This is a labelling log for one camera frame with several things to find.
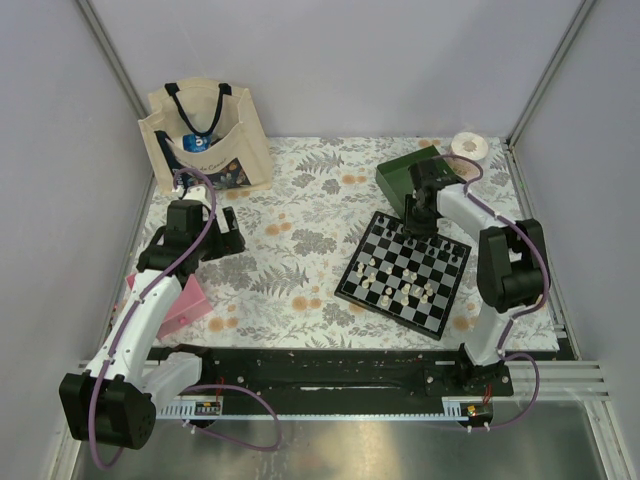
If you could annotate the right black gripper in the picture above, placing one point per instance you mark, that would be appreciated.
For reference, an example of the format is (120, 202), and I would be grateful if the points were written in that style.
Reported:
(410, 226)

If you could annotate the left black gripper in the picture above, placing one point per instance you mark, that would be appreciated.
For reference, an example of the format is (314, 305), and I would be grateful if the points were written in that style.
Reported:
(229, 243)

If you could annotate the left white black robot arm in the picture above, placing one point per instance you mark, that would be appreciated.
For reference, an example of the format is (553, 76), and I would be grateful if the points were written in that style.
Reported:
(114, 401)

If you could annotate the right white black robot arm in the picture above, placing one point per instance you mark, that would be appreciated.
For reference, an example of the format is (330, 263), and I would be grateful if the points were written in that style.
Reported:
(512, 267)

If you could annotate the black white chess board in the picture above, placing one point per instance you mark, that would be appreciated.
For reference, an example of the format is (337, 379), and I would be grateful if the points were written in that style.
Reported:
(388, 256)

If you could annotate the green plastic tray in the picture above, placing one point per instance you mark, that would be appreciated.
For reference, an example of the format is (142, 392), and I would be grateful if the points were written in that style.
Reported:
(395, 175)

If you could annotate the floral table mat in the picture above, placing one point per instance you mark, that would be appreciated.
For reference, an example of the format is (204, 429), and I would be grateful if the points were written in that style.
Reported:
(300, 235)

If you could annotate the toilet paper roll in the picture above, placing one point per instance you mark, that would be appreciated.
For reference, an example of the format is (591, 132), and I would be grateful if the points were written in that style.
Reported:
(471, 146)

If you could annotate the cream canvas tote bag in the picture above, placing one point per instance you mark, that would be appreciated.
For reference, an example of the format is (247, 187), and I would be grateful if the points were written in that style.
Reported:
(210, 126)

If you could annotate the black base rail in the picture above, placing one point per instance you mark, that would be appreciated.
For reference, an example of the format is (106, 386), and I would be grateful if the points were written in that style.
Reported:
(318, 382)

